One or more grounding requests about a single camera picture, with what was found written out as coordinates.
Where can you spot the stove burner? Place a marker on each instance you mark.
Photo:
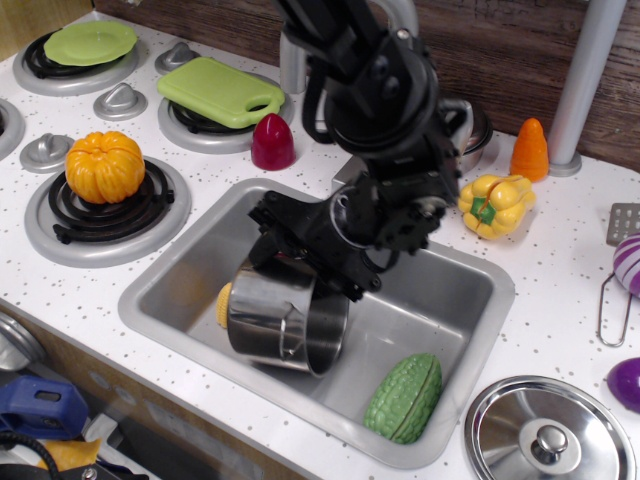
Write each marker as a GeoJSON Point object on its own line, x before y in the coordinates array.
{"type": "Point", "coordinates": [12, 128]}
{"type": "Point", "coordinates": [71, 231]}
{"type": "Point", "coordinates": [196, 133]}
{"type": "Point", "coordinates": [35, 72]}

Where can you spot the green toy bitter melon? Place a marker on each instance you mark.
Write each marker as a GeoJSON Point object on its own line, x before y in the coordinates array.
{"type": "Point", "coordinates": [403, 403]}

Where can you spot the small steel lidded pot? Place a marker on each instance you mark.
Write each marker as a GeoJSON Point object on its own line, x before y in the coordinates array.
{"type": "Point", "coordinates": [471, 131]}

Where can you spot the yellow toy bell pepper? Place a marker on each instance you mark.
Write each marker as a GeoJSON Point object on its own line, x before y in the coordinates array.
{"type": "Point", "coordinates": [494, 206]}

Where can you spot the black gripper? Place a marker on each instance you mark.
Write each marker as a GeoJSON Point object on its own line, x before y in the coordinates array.
{"type": "Point", "coordinates": [304, 231]}

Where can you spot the green toy plate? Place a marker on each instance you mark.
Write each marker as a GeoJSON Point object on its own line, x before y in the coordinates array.
{"type": "Point", "coordinates": [90, 43]}

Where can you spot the silver toy faucet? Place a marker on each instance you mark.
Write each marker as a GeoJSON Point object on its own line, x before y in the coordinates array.
{"type": "Point", "coordinates": [292, 65]}

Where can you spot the middle stove burner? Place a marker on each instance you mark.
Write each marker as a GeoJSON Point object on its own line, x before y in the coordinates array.
{"type": "Point", "coordinates": [196, 133]}

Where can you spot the orange toy carrot piece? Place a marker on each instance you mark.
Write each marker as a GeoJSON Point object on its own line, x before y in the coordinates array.
{"type": "Point", "coordinates": [530, 157]}

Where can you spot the large steel pot lid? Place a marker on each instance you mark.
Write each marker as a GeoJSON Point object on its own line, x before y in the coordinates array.
{"type": "Point", "coordinates": [534, 427]}

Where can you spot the silver stove knob back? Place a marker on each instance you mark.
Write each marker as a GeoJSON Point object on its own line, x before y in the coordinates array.
{"type": "Point", "coordinates": [178, 55]}

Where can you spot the back left stove burner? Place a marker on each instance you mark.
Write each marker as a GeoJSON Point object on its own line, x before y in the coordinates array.
{"type": "Point", "coordinates": [35, 72]}

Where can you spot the silver stove knob front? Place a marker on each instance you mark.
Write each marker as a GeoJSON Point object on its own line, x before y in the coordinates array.
{"type": "Point", "coordinates": [46, 154]}

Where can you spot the stainless steel pot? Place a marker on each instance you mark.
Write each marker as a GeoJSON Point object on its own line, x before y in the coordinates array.
{"type": "Point", "coordinates": [274, 319]}

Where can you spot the silver stove knob middle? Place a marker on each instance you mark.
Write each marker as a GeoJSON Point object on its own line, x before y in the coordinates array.
{"type": "Point", "coordinates": [121, 103]}

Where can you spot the stainless steel sink basin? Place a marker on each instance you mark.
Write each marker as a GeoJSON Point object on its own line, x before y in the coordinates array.
{"type": "Point", "coordinates": [439, 301]}

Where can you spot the blue clamp tool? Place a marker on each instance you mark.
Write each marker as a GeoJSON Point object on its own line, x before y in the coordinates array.
{"type": "Point", "coordinates": [42, 408]}

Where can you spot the yellow tape piece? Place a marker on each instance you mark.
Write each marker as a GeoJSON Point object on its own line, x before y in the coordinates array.
{"type": "Point", "coordinates": [71, 454]}

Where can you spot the far left stove burner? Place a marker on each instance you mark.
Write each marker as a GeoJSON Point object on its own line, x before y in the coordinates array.
{"type": "Point", "coordinates": [12, 128]}

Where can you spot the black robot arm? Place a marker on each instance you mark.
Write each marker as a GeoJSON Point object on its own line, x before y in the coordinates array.
{"type": "Point", "coordinates": [376, 216]}

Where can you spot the silver stove knob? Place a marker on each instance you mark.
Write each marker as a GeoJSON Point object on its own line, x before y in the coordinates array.
{"type": "Point", "coordinates": [178, 55]}
{"type": "Point", "coordinates": [46, 154]}
{"type": "Point", "coordinates": [121, 103]}

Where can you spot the purple striped toy egg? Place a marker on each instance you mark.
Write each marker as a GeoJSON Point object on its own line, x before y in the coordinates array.
{"type": "Point", "coordinates": [626, 264]}

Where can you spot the yellow toy corn piece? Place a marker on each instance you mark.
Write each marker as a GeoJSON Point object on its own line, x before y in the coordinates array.
{"type": "Point", "coordinates": [222, 305]}

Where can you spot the silver round cabinet knob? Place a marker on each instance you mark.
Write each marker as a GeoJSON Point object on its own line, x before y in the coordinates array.
{"type": "Point", "coordinates": [19, 348]}

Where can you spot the grey vertical pole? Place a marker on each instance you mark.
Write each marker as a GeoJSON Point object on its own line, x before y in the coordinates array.
{"type": "Point", "coordinates": [596, 39]}

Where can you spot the dark red toy vegetable tip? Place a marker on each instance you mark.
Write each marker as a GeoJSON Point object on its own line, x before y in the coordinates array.
{"type": "Point", "coordinates": [272, 147]}

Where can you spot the green toy cutting board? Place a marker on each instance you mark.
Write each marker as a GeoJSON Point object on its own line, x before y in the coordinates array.
{"type": "Point", "coordinates": [219, 92]}

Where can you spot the metal wire utensil handle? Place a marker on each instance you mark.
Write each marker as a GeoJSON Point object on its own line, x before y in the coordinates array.
{"type": "Point", "coordinates": [600, 319]}

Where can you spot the front left stove burner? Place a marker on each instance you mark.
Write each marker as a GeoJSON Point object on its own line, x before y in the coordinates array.
{"type": "Point", "coordinates": [71, 231]}

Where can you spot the grey toy spatula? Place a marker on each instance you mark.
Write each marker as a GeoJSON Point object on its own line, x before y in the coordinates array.
{"type": "Point", "coordinates": [624, 219]}

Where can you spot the orange toy pumpkin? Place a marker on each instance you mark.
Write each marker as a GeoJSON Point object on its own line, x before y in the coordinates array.
{"type": "Point", "coordinates": [105, 168]}

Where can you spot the purple toy eggplant piece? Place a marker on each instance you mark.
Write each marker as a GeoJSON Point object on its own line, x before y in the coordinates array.
{"type": "Point", "coordinates": [623, 383]}

